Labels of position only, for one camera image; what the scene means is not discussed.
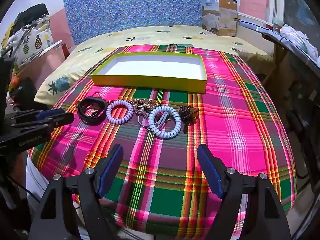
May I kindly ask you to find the white lid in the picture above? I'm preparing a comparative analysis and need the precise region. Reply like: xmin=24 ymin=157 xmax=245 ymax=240
xmin=41 ymin=40 xmax=63 ymax=55

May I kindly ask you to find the yellow-green shallow cardboard box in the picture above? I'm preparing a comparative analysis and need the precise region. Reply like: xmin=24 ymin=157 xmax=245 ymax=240
xmin=90 ymin=52 xmax=208 ymax=94

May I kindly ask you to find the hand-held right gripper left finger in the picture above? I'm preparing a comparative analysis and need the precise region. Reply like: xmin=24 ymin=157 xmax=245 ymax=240
xmin=29 ymin=144 xmax=124 ymax=240

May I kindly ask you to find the rhinestone keychain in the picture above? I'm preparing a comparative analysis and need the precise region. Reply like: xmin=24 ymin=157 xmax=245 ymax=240
xmin=130 ymin=99 xmax=150 ymax=115

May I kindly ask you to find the black wrist band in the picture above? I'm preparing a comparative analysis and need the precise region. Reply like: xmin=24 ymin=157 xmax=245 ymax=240
xmin=77 ymin=96 xmax=108 ymax=125

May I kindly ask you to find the grey elastic hair tie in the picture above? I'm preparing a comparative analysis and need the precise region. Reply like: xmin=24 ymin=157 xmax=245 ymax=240
xmin=137 ymin=111 xmax=173 ymax=130

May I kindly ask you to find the blue striped cloth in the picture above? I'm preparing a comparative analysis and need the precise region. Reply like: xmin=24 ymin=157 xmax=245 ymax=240
xmin=239 ymin=19 xmax=320 ymax=68

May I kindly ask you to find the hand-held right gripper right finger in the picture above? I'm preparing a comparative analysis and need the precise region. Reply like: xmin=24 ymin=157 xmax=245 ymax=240
xmin=196 ymin=144 xmax=292 ymax=240

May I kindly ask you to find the pink bin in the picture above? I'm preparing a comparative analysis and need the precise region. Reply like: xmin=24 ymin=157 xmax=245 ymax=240
xmin=19 ymin=46 xmax=73 ymax=100

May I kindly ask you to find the bedding set package box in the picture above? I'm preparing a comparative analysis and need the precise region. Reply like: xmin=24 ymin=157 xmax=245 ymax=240
xmin=201 ymin=0 xmax=240 ymax=37

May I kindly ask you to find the blue floral headboard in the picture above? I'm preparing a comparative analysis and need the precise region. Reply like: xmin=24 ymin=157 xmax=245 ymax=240
xmin=62 ymin=0 xmax=217 ymax=45

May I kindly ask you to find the purple spiral hair tie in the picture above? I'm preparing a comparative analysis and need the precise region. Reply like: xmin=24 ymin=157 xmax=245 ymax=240
xmin=106 ymin=100 xmax=134 ymax=123

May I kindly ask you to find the pink green plaid blanket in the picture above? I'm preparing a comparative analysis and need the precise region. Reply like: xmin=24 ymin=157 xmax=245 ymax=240
xmin=27 ymin=44 xmax=298 ymax=238

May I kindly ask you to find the small red knotted cord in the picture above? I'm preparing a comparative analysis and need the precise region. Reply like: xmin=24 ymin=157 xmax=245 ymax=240
xmin=76 ymin=92 xmax=103 ymax=108

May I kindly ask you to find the light blue spiral hair tie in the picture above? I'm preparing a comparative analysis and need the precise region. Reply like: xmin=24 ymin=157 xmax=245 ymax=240
xmin=148 ymin=106 xmax=182 ymax=140

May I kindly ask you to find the white pineapple print fabric bag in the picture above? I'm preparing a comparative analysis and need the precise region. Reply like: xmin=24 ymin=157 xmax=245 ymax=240
xmin=5 ymin=14 xmax=54 ymax=67

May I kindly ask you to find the white crumpled cloth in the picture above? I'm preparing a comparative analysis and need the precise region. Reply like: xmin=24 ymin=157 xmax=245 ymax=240
xmin=280 ymin=24 xmax=319 ymax=58

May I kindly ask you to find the yellow pineapple print bedsheet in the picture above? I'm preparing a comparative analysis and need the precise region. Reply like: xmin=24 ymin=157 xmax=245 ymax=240
xmin=34 ymin=25 xmax=275 ymax=104

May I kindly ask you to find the black bag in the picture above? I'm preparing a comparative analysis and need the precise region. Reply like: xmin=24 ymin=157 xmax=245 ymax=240
xmin=15 ymin=4 xmax=49 ymax=28

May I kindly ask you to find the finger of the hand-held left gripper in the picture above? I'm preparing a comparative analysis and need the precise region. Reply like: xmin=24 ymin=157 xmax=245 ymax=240
xmin=10 ymin=108 xmax=65 ymax=124
xmin=14 ymin=113 xmax=75 ymax=131

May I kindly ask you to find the brown hair claw clip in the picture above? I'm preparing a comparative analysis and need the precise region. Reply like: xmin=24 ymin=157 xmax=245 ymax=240
xmin=178 ymin=105 xmax=199 ymax=134

